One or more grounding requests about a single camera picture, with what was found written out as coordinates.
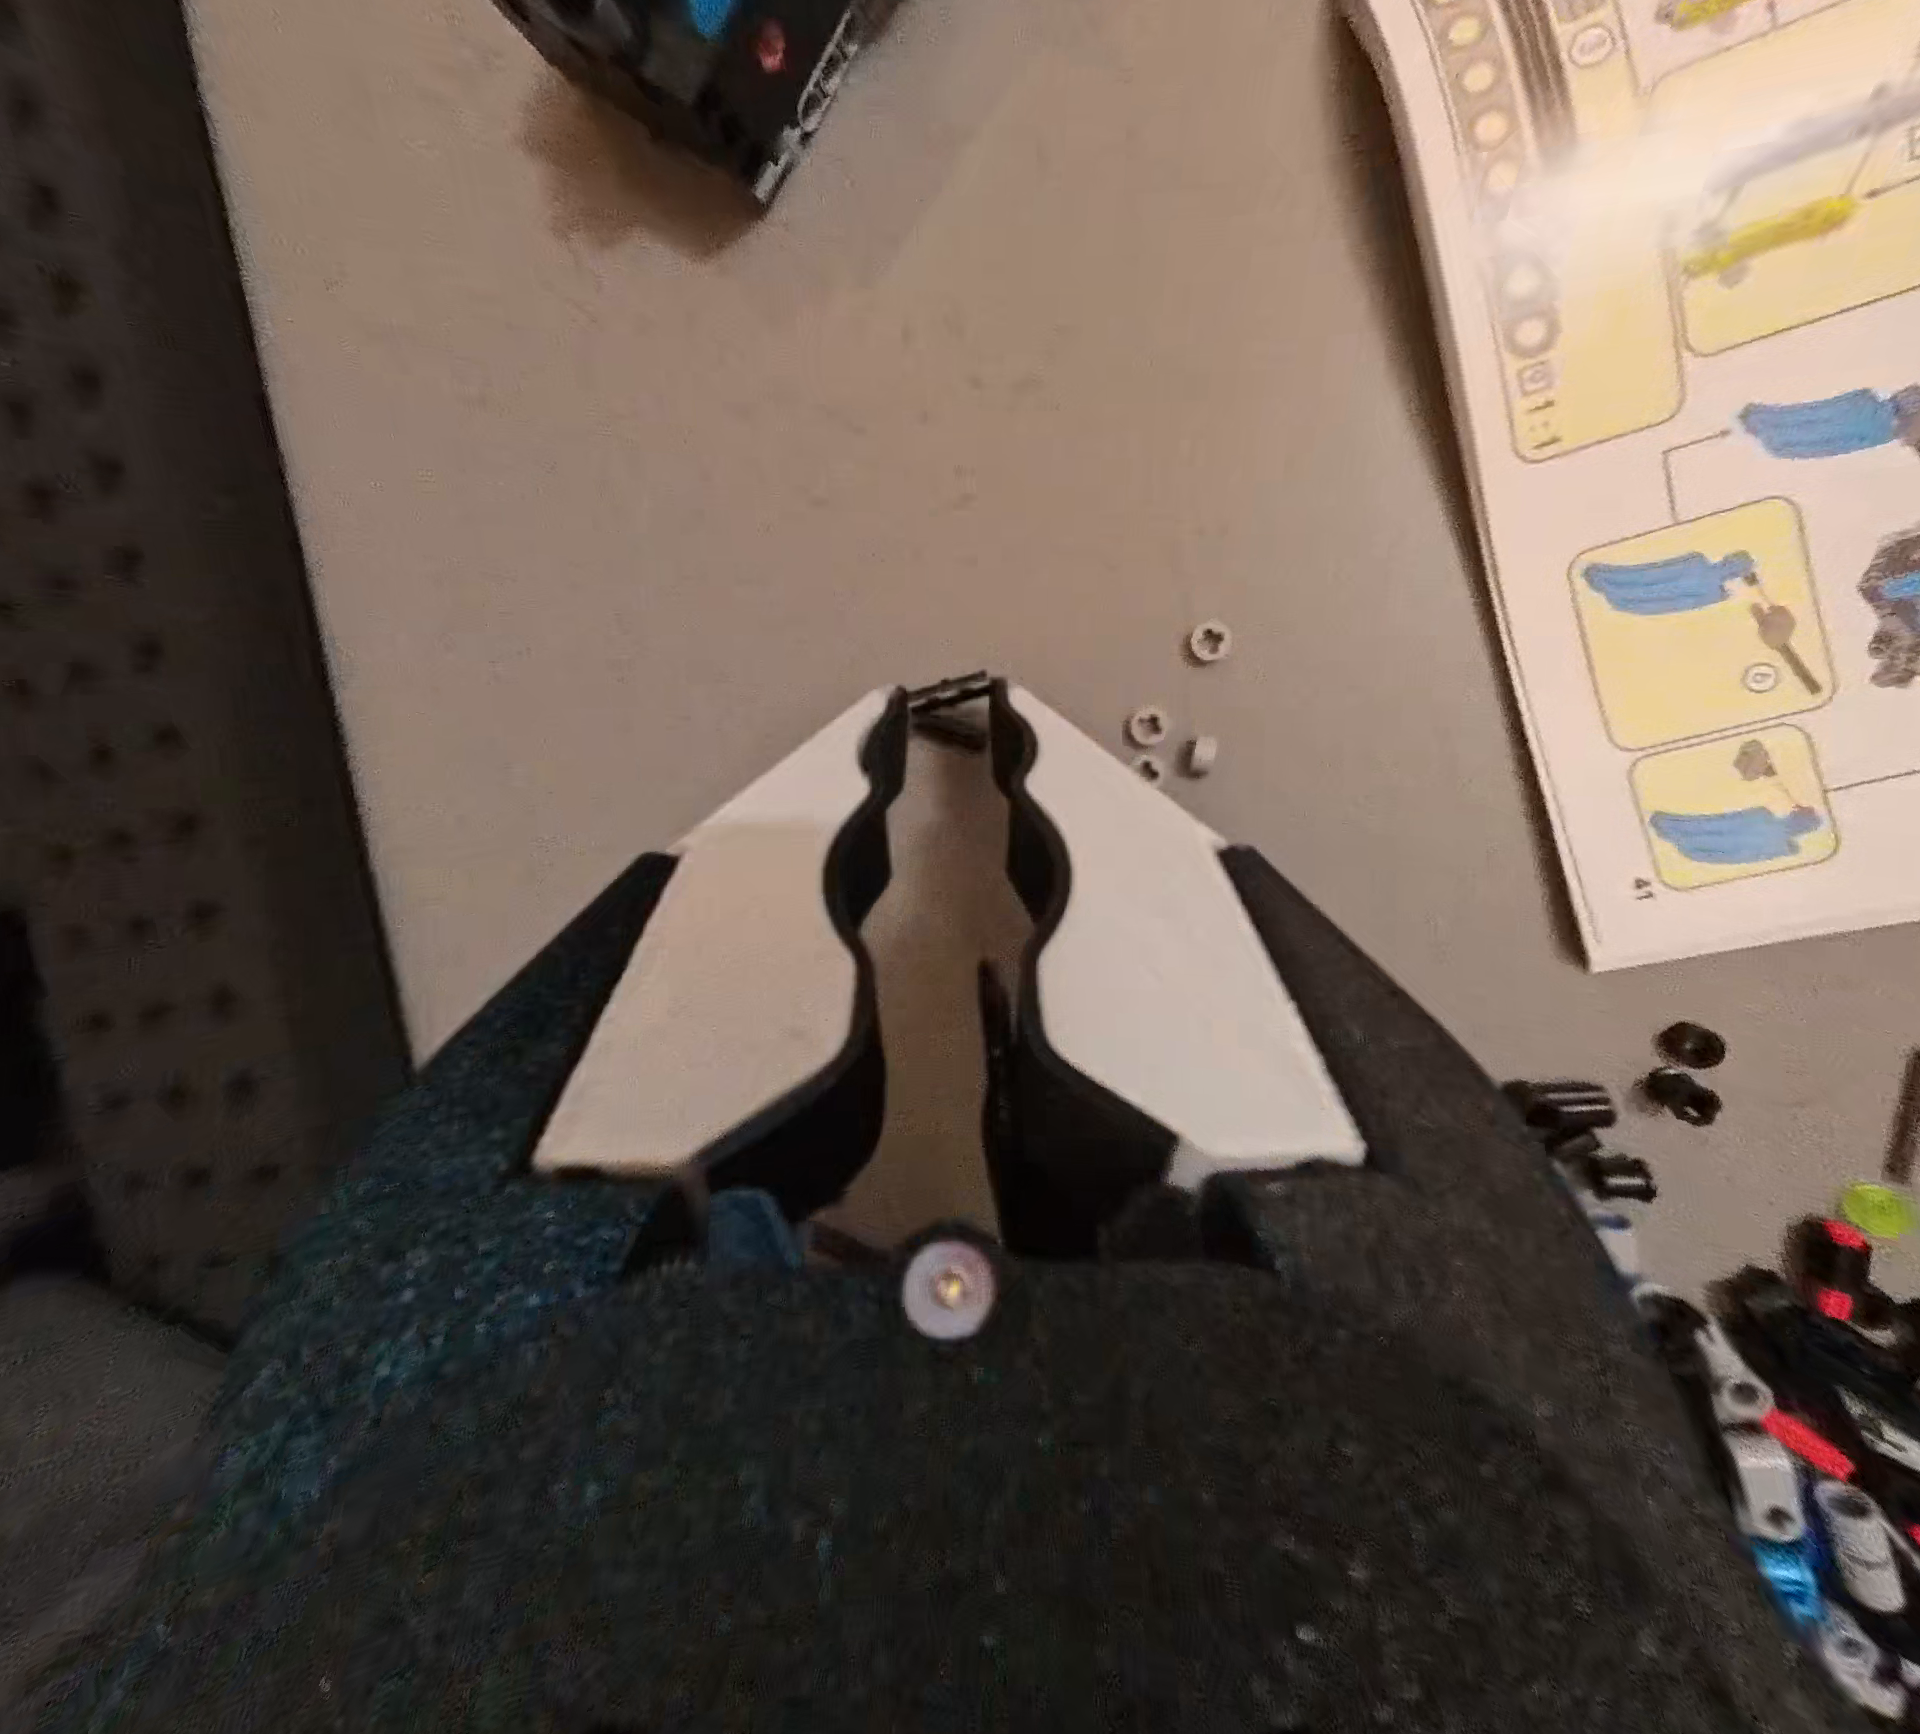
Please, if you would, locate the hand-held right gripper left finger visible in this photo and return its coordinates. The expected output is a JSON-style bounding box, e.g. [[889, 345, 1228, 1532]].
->
[[532, 685, 912, 1193]]

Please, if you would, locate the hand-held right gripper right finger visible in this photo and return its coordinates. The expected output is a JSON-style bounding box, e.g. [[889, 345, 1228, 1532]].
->
[[979, 679, 1369, 1261]]

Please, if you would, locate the pile of small brick parts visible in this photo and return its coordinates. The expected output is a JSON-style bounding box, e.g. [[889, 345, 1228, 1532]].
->
[[1501, 1021, 1920, 1725]]

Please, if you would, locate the grey desk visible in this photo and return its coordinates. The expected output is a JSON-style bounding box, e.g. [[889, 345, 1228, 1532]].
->
[[139, 0, 1920, 1734]]

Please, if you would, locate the black dotted pad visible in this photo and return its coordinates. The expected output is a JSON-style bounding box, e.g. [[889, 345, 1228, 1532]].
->
[[0, 0, 414, 1335]]

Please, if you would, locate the open instruction booklet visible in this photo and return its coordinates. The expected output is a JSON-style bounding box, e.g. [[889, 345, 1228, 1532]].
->
[[1321, 0, 1920, 974]]

